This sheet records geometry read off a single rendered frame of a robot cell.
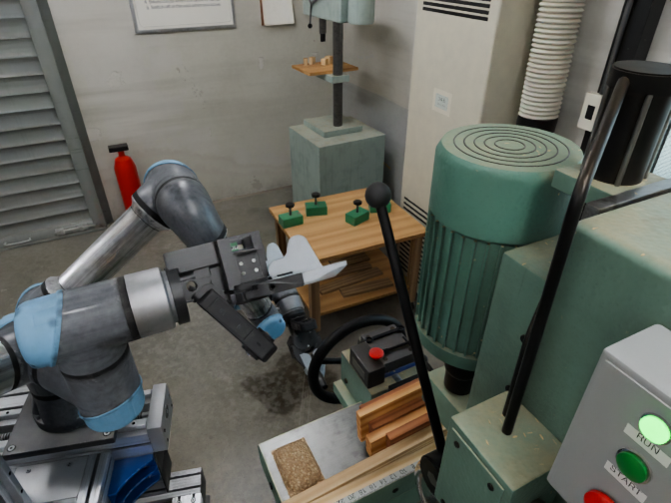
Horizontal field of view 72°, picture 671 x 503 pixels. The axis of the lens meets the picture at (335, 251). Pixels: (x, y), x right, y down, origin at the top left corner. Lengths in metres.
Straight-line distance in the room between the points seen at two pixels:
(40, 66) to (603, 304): 3.26
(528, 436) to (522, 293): 0.15
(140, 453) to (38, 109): 2.56
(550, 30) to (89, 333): 1.79
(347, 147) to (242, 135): 1.05
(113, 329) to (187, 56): 3.03
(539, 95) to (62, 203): 3.00
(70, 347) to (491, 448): 0.44
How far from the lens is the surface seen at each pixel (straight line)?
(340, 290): 2.44
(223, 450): 2.10
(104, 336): 0.56
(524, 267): 0.54
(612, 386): 0.38
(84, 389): 0.61
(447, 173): 0.57
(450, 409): 0.85
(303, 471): 0.93
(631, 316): 0.43
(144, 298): 0.55
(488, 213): 0.56
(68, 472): 1.29
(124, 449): 1.29
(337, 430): 0.99
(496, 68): 2.06
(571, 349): 0.48
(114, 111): 3.51
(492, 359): 0.64
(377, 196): 0.60
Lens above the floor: 1.71
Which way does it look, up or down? 33 degrees down
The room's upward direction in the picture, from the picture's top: straight up
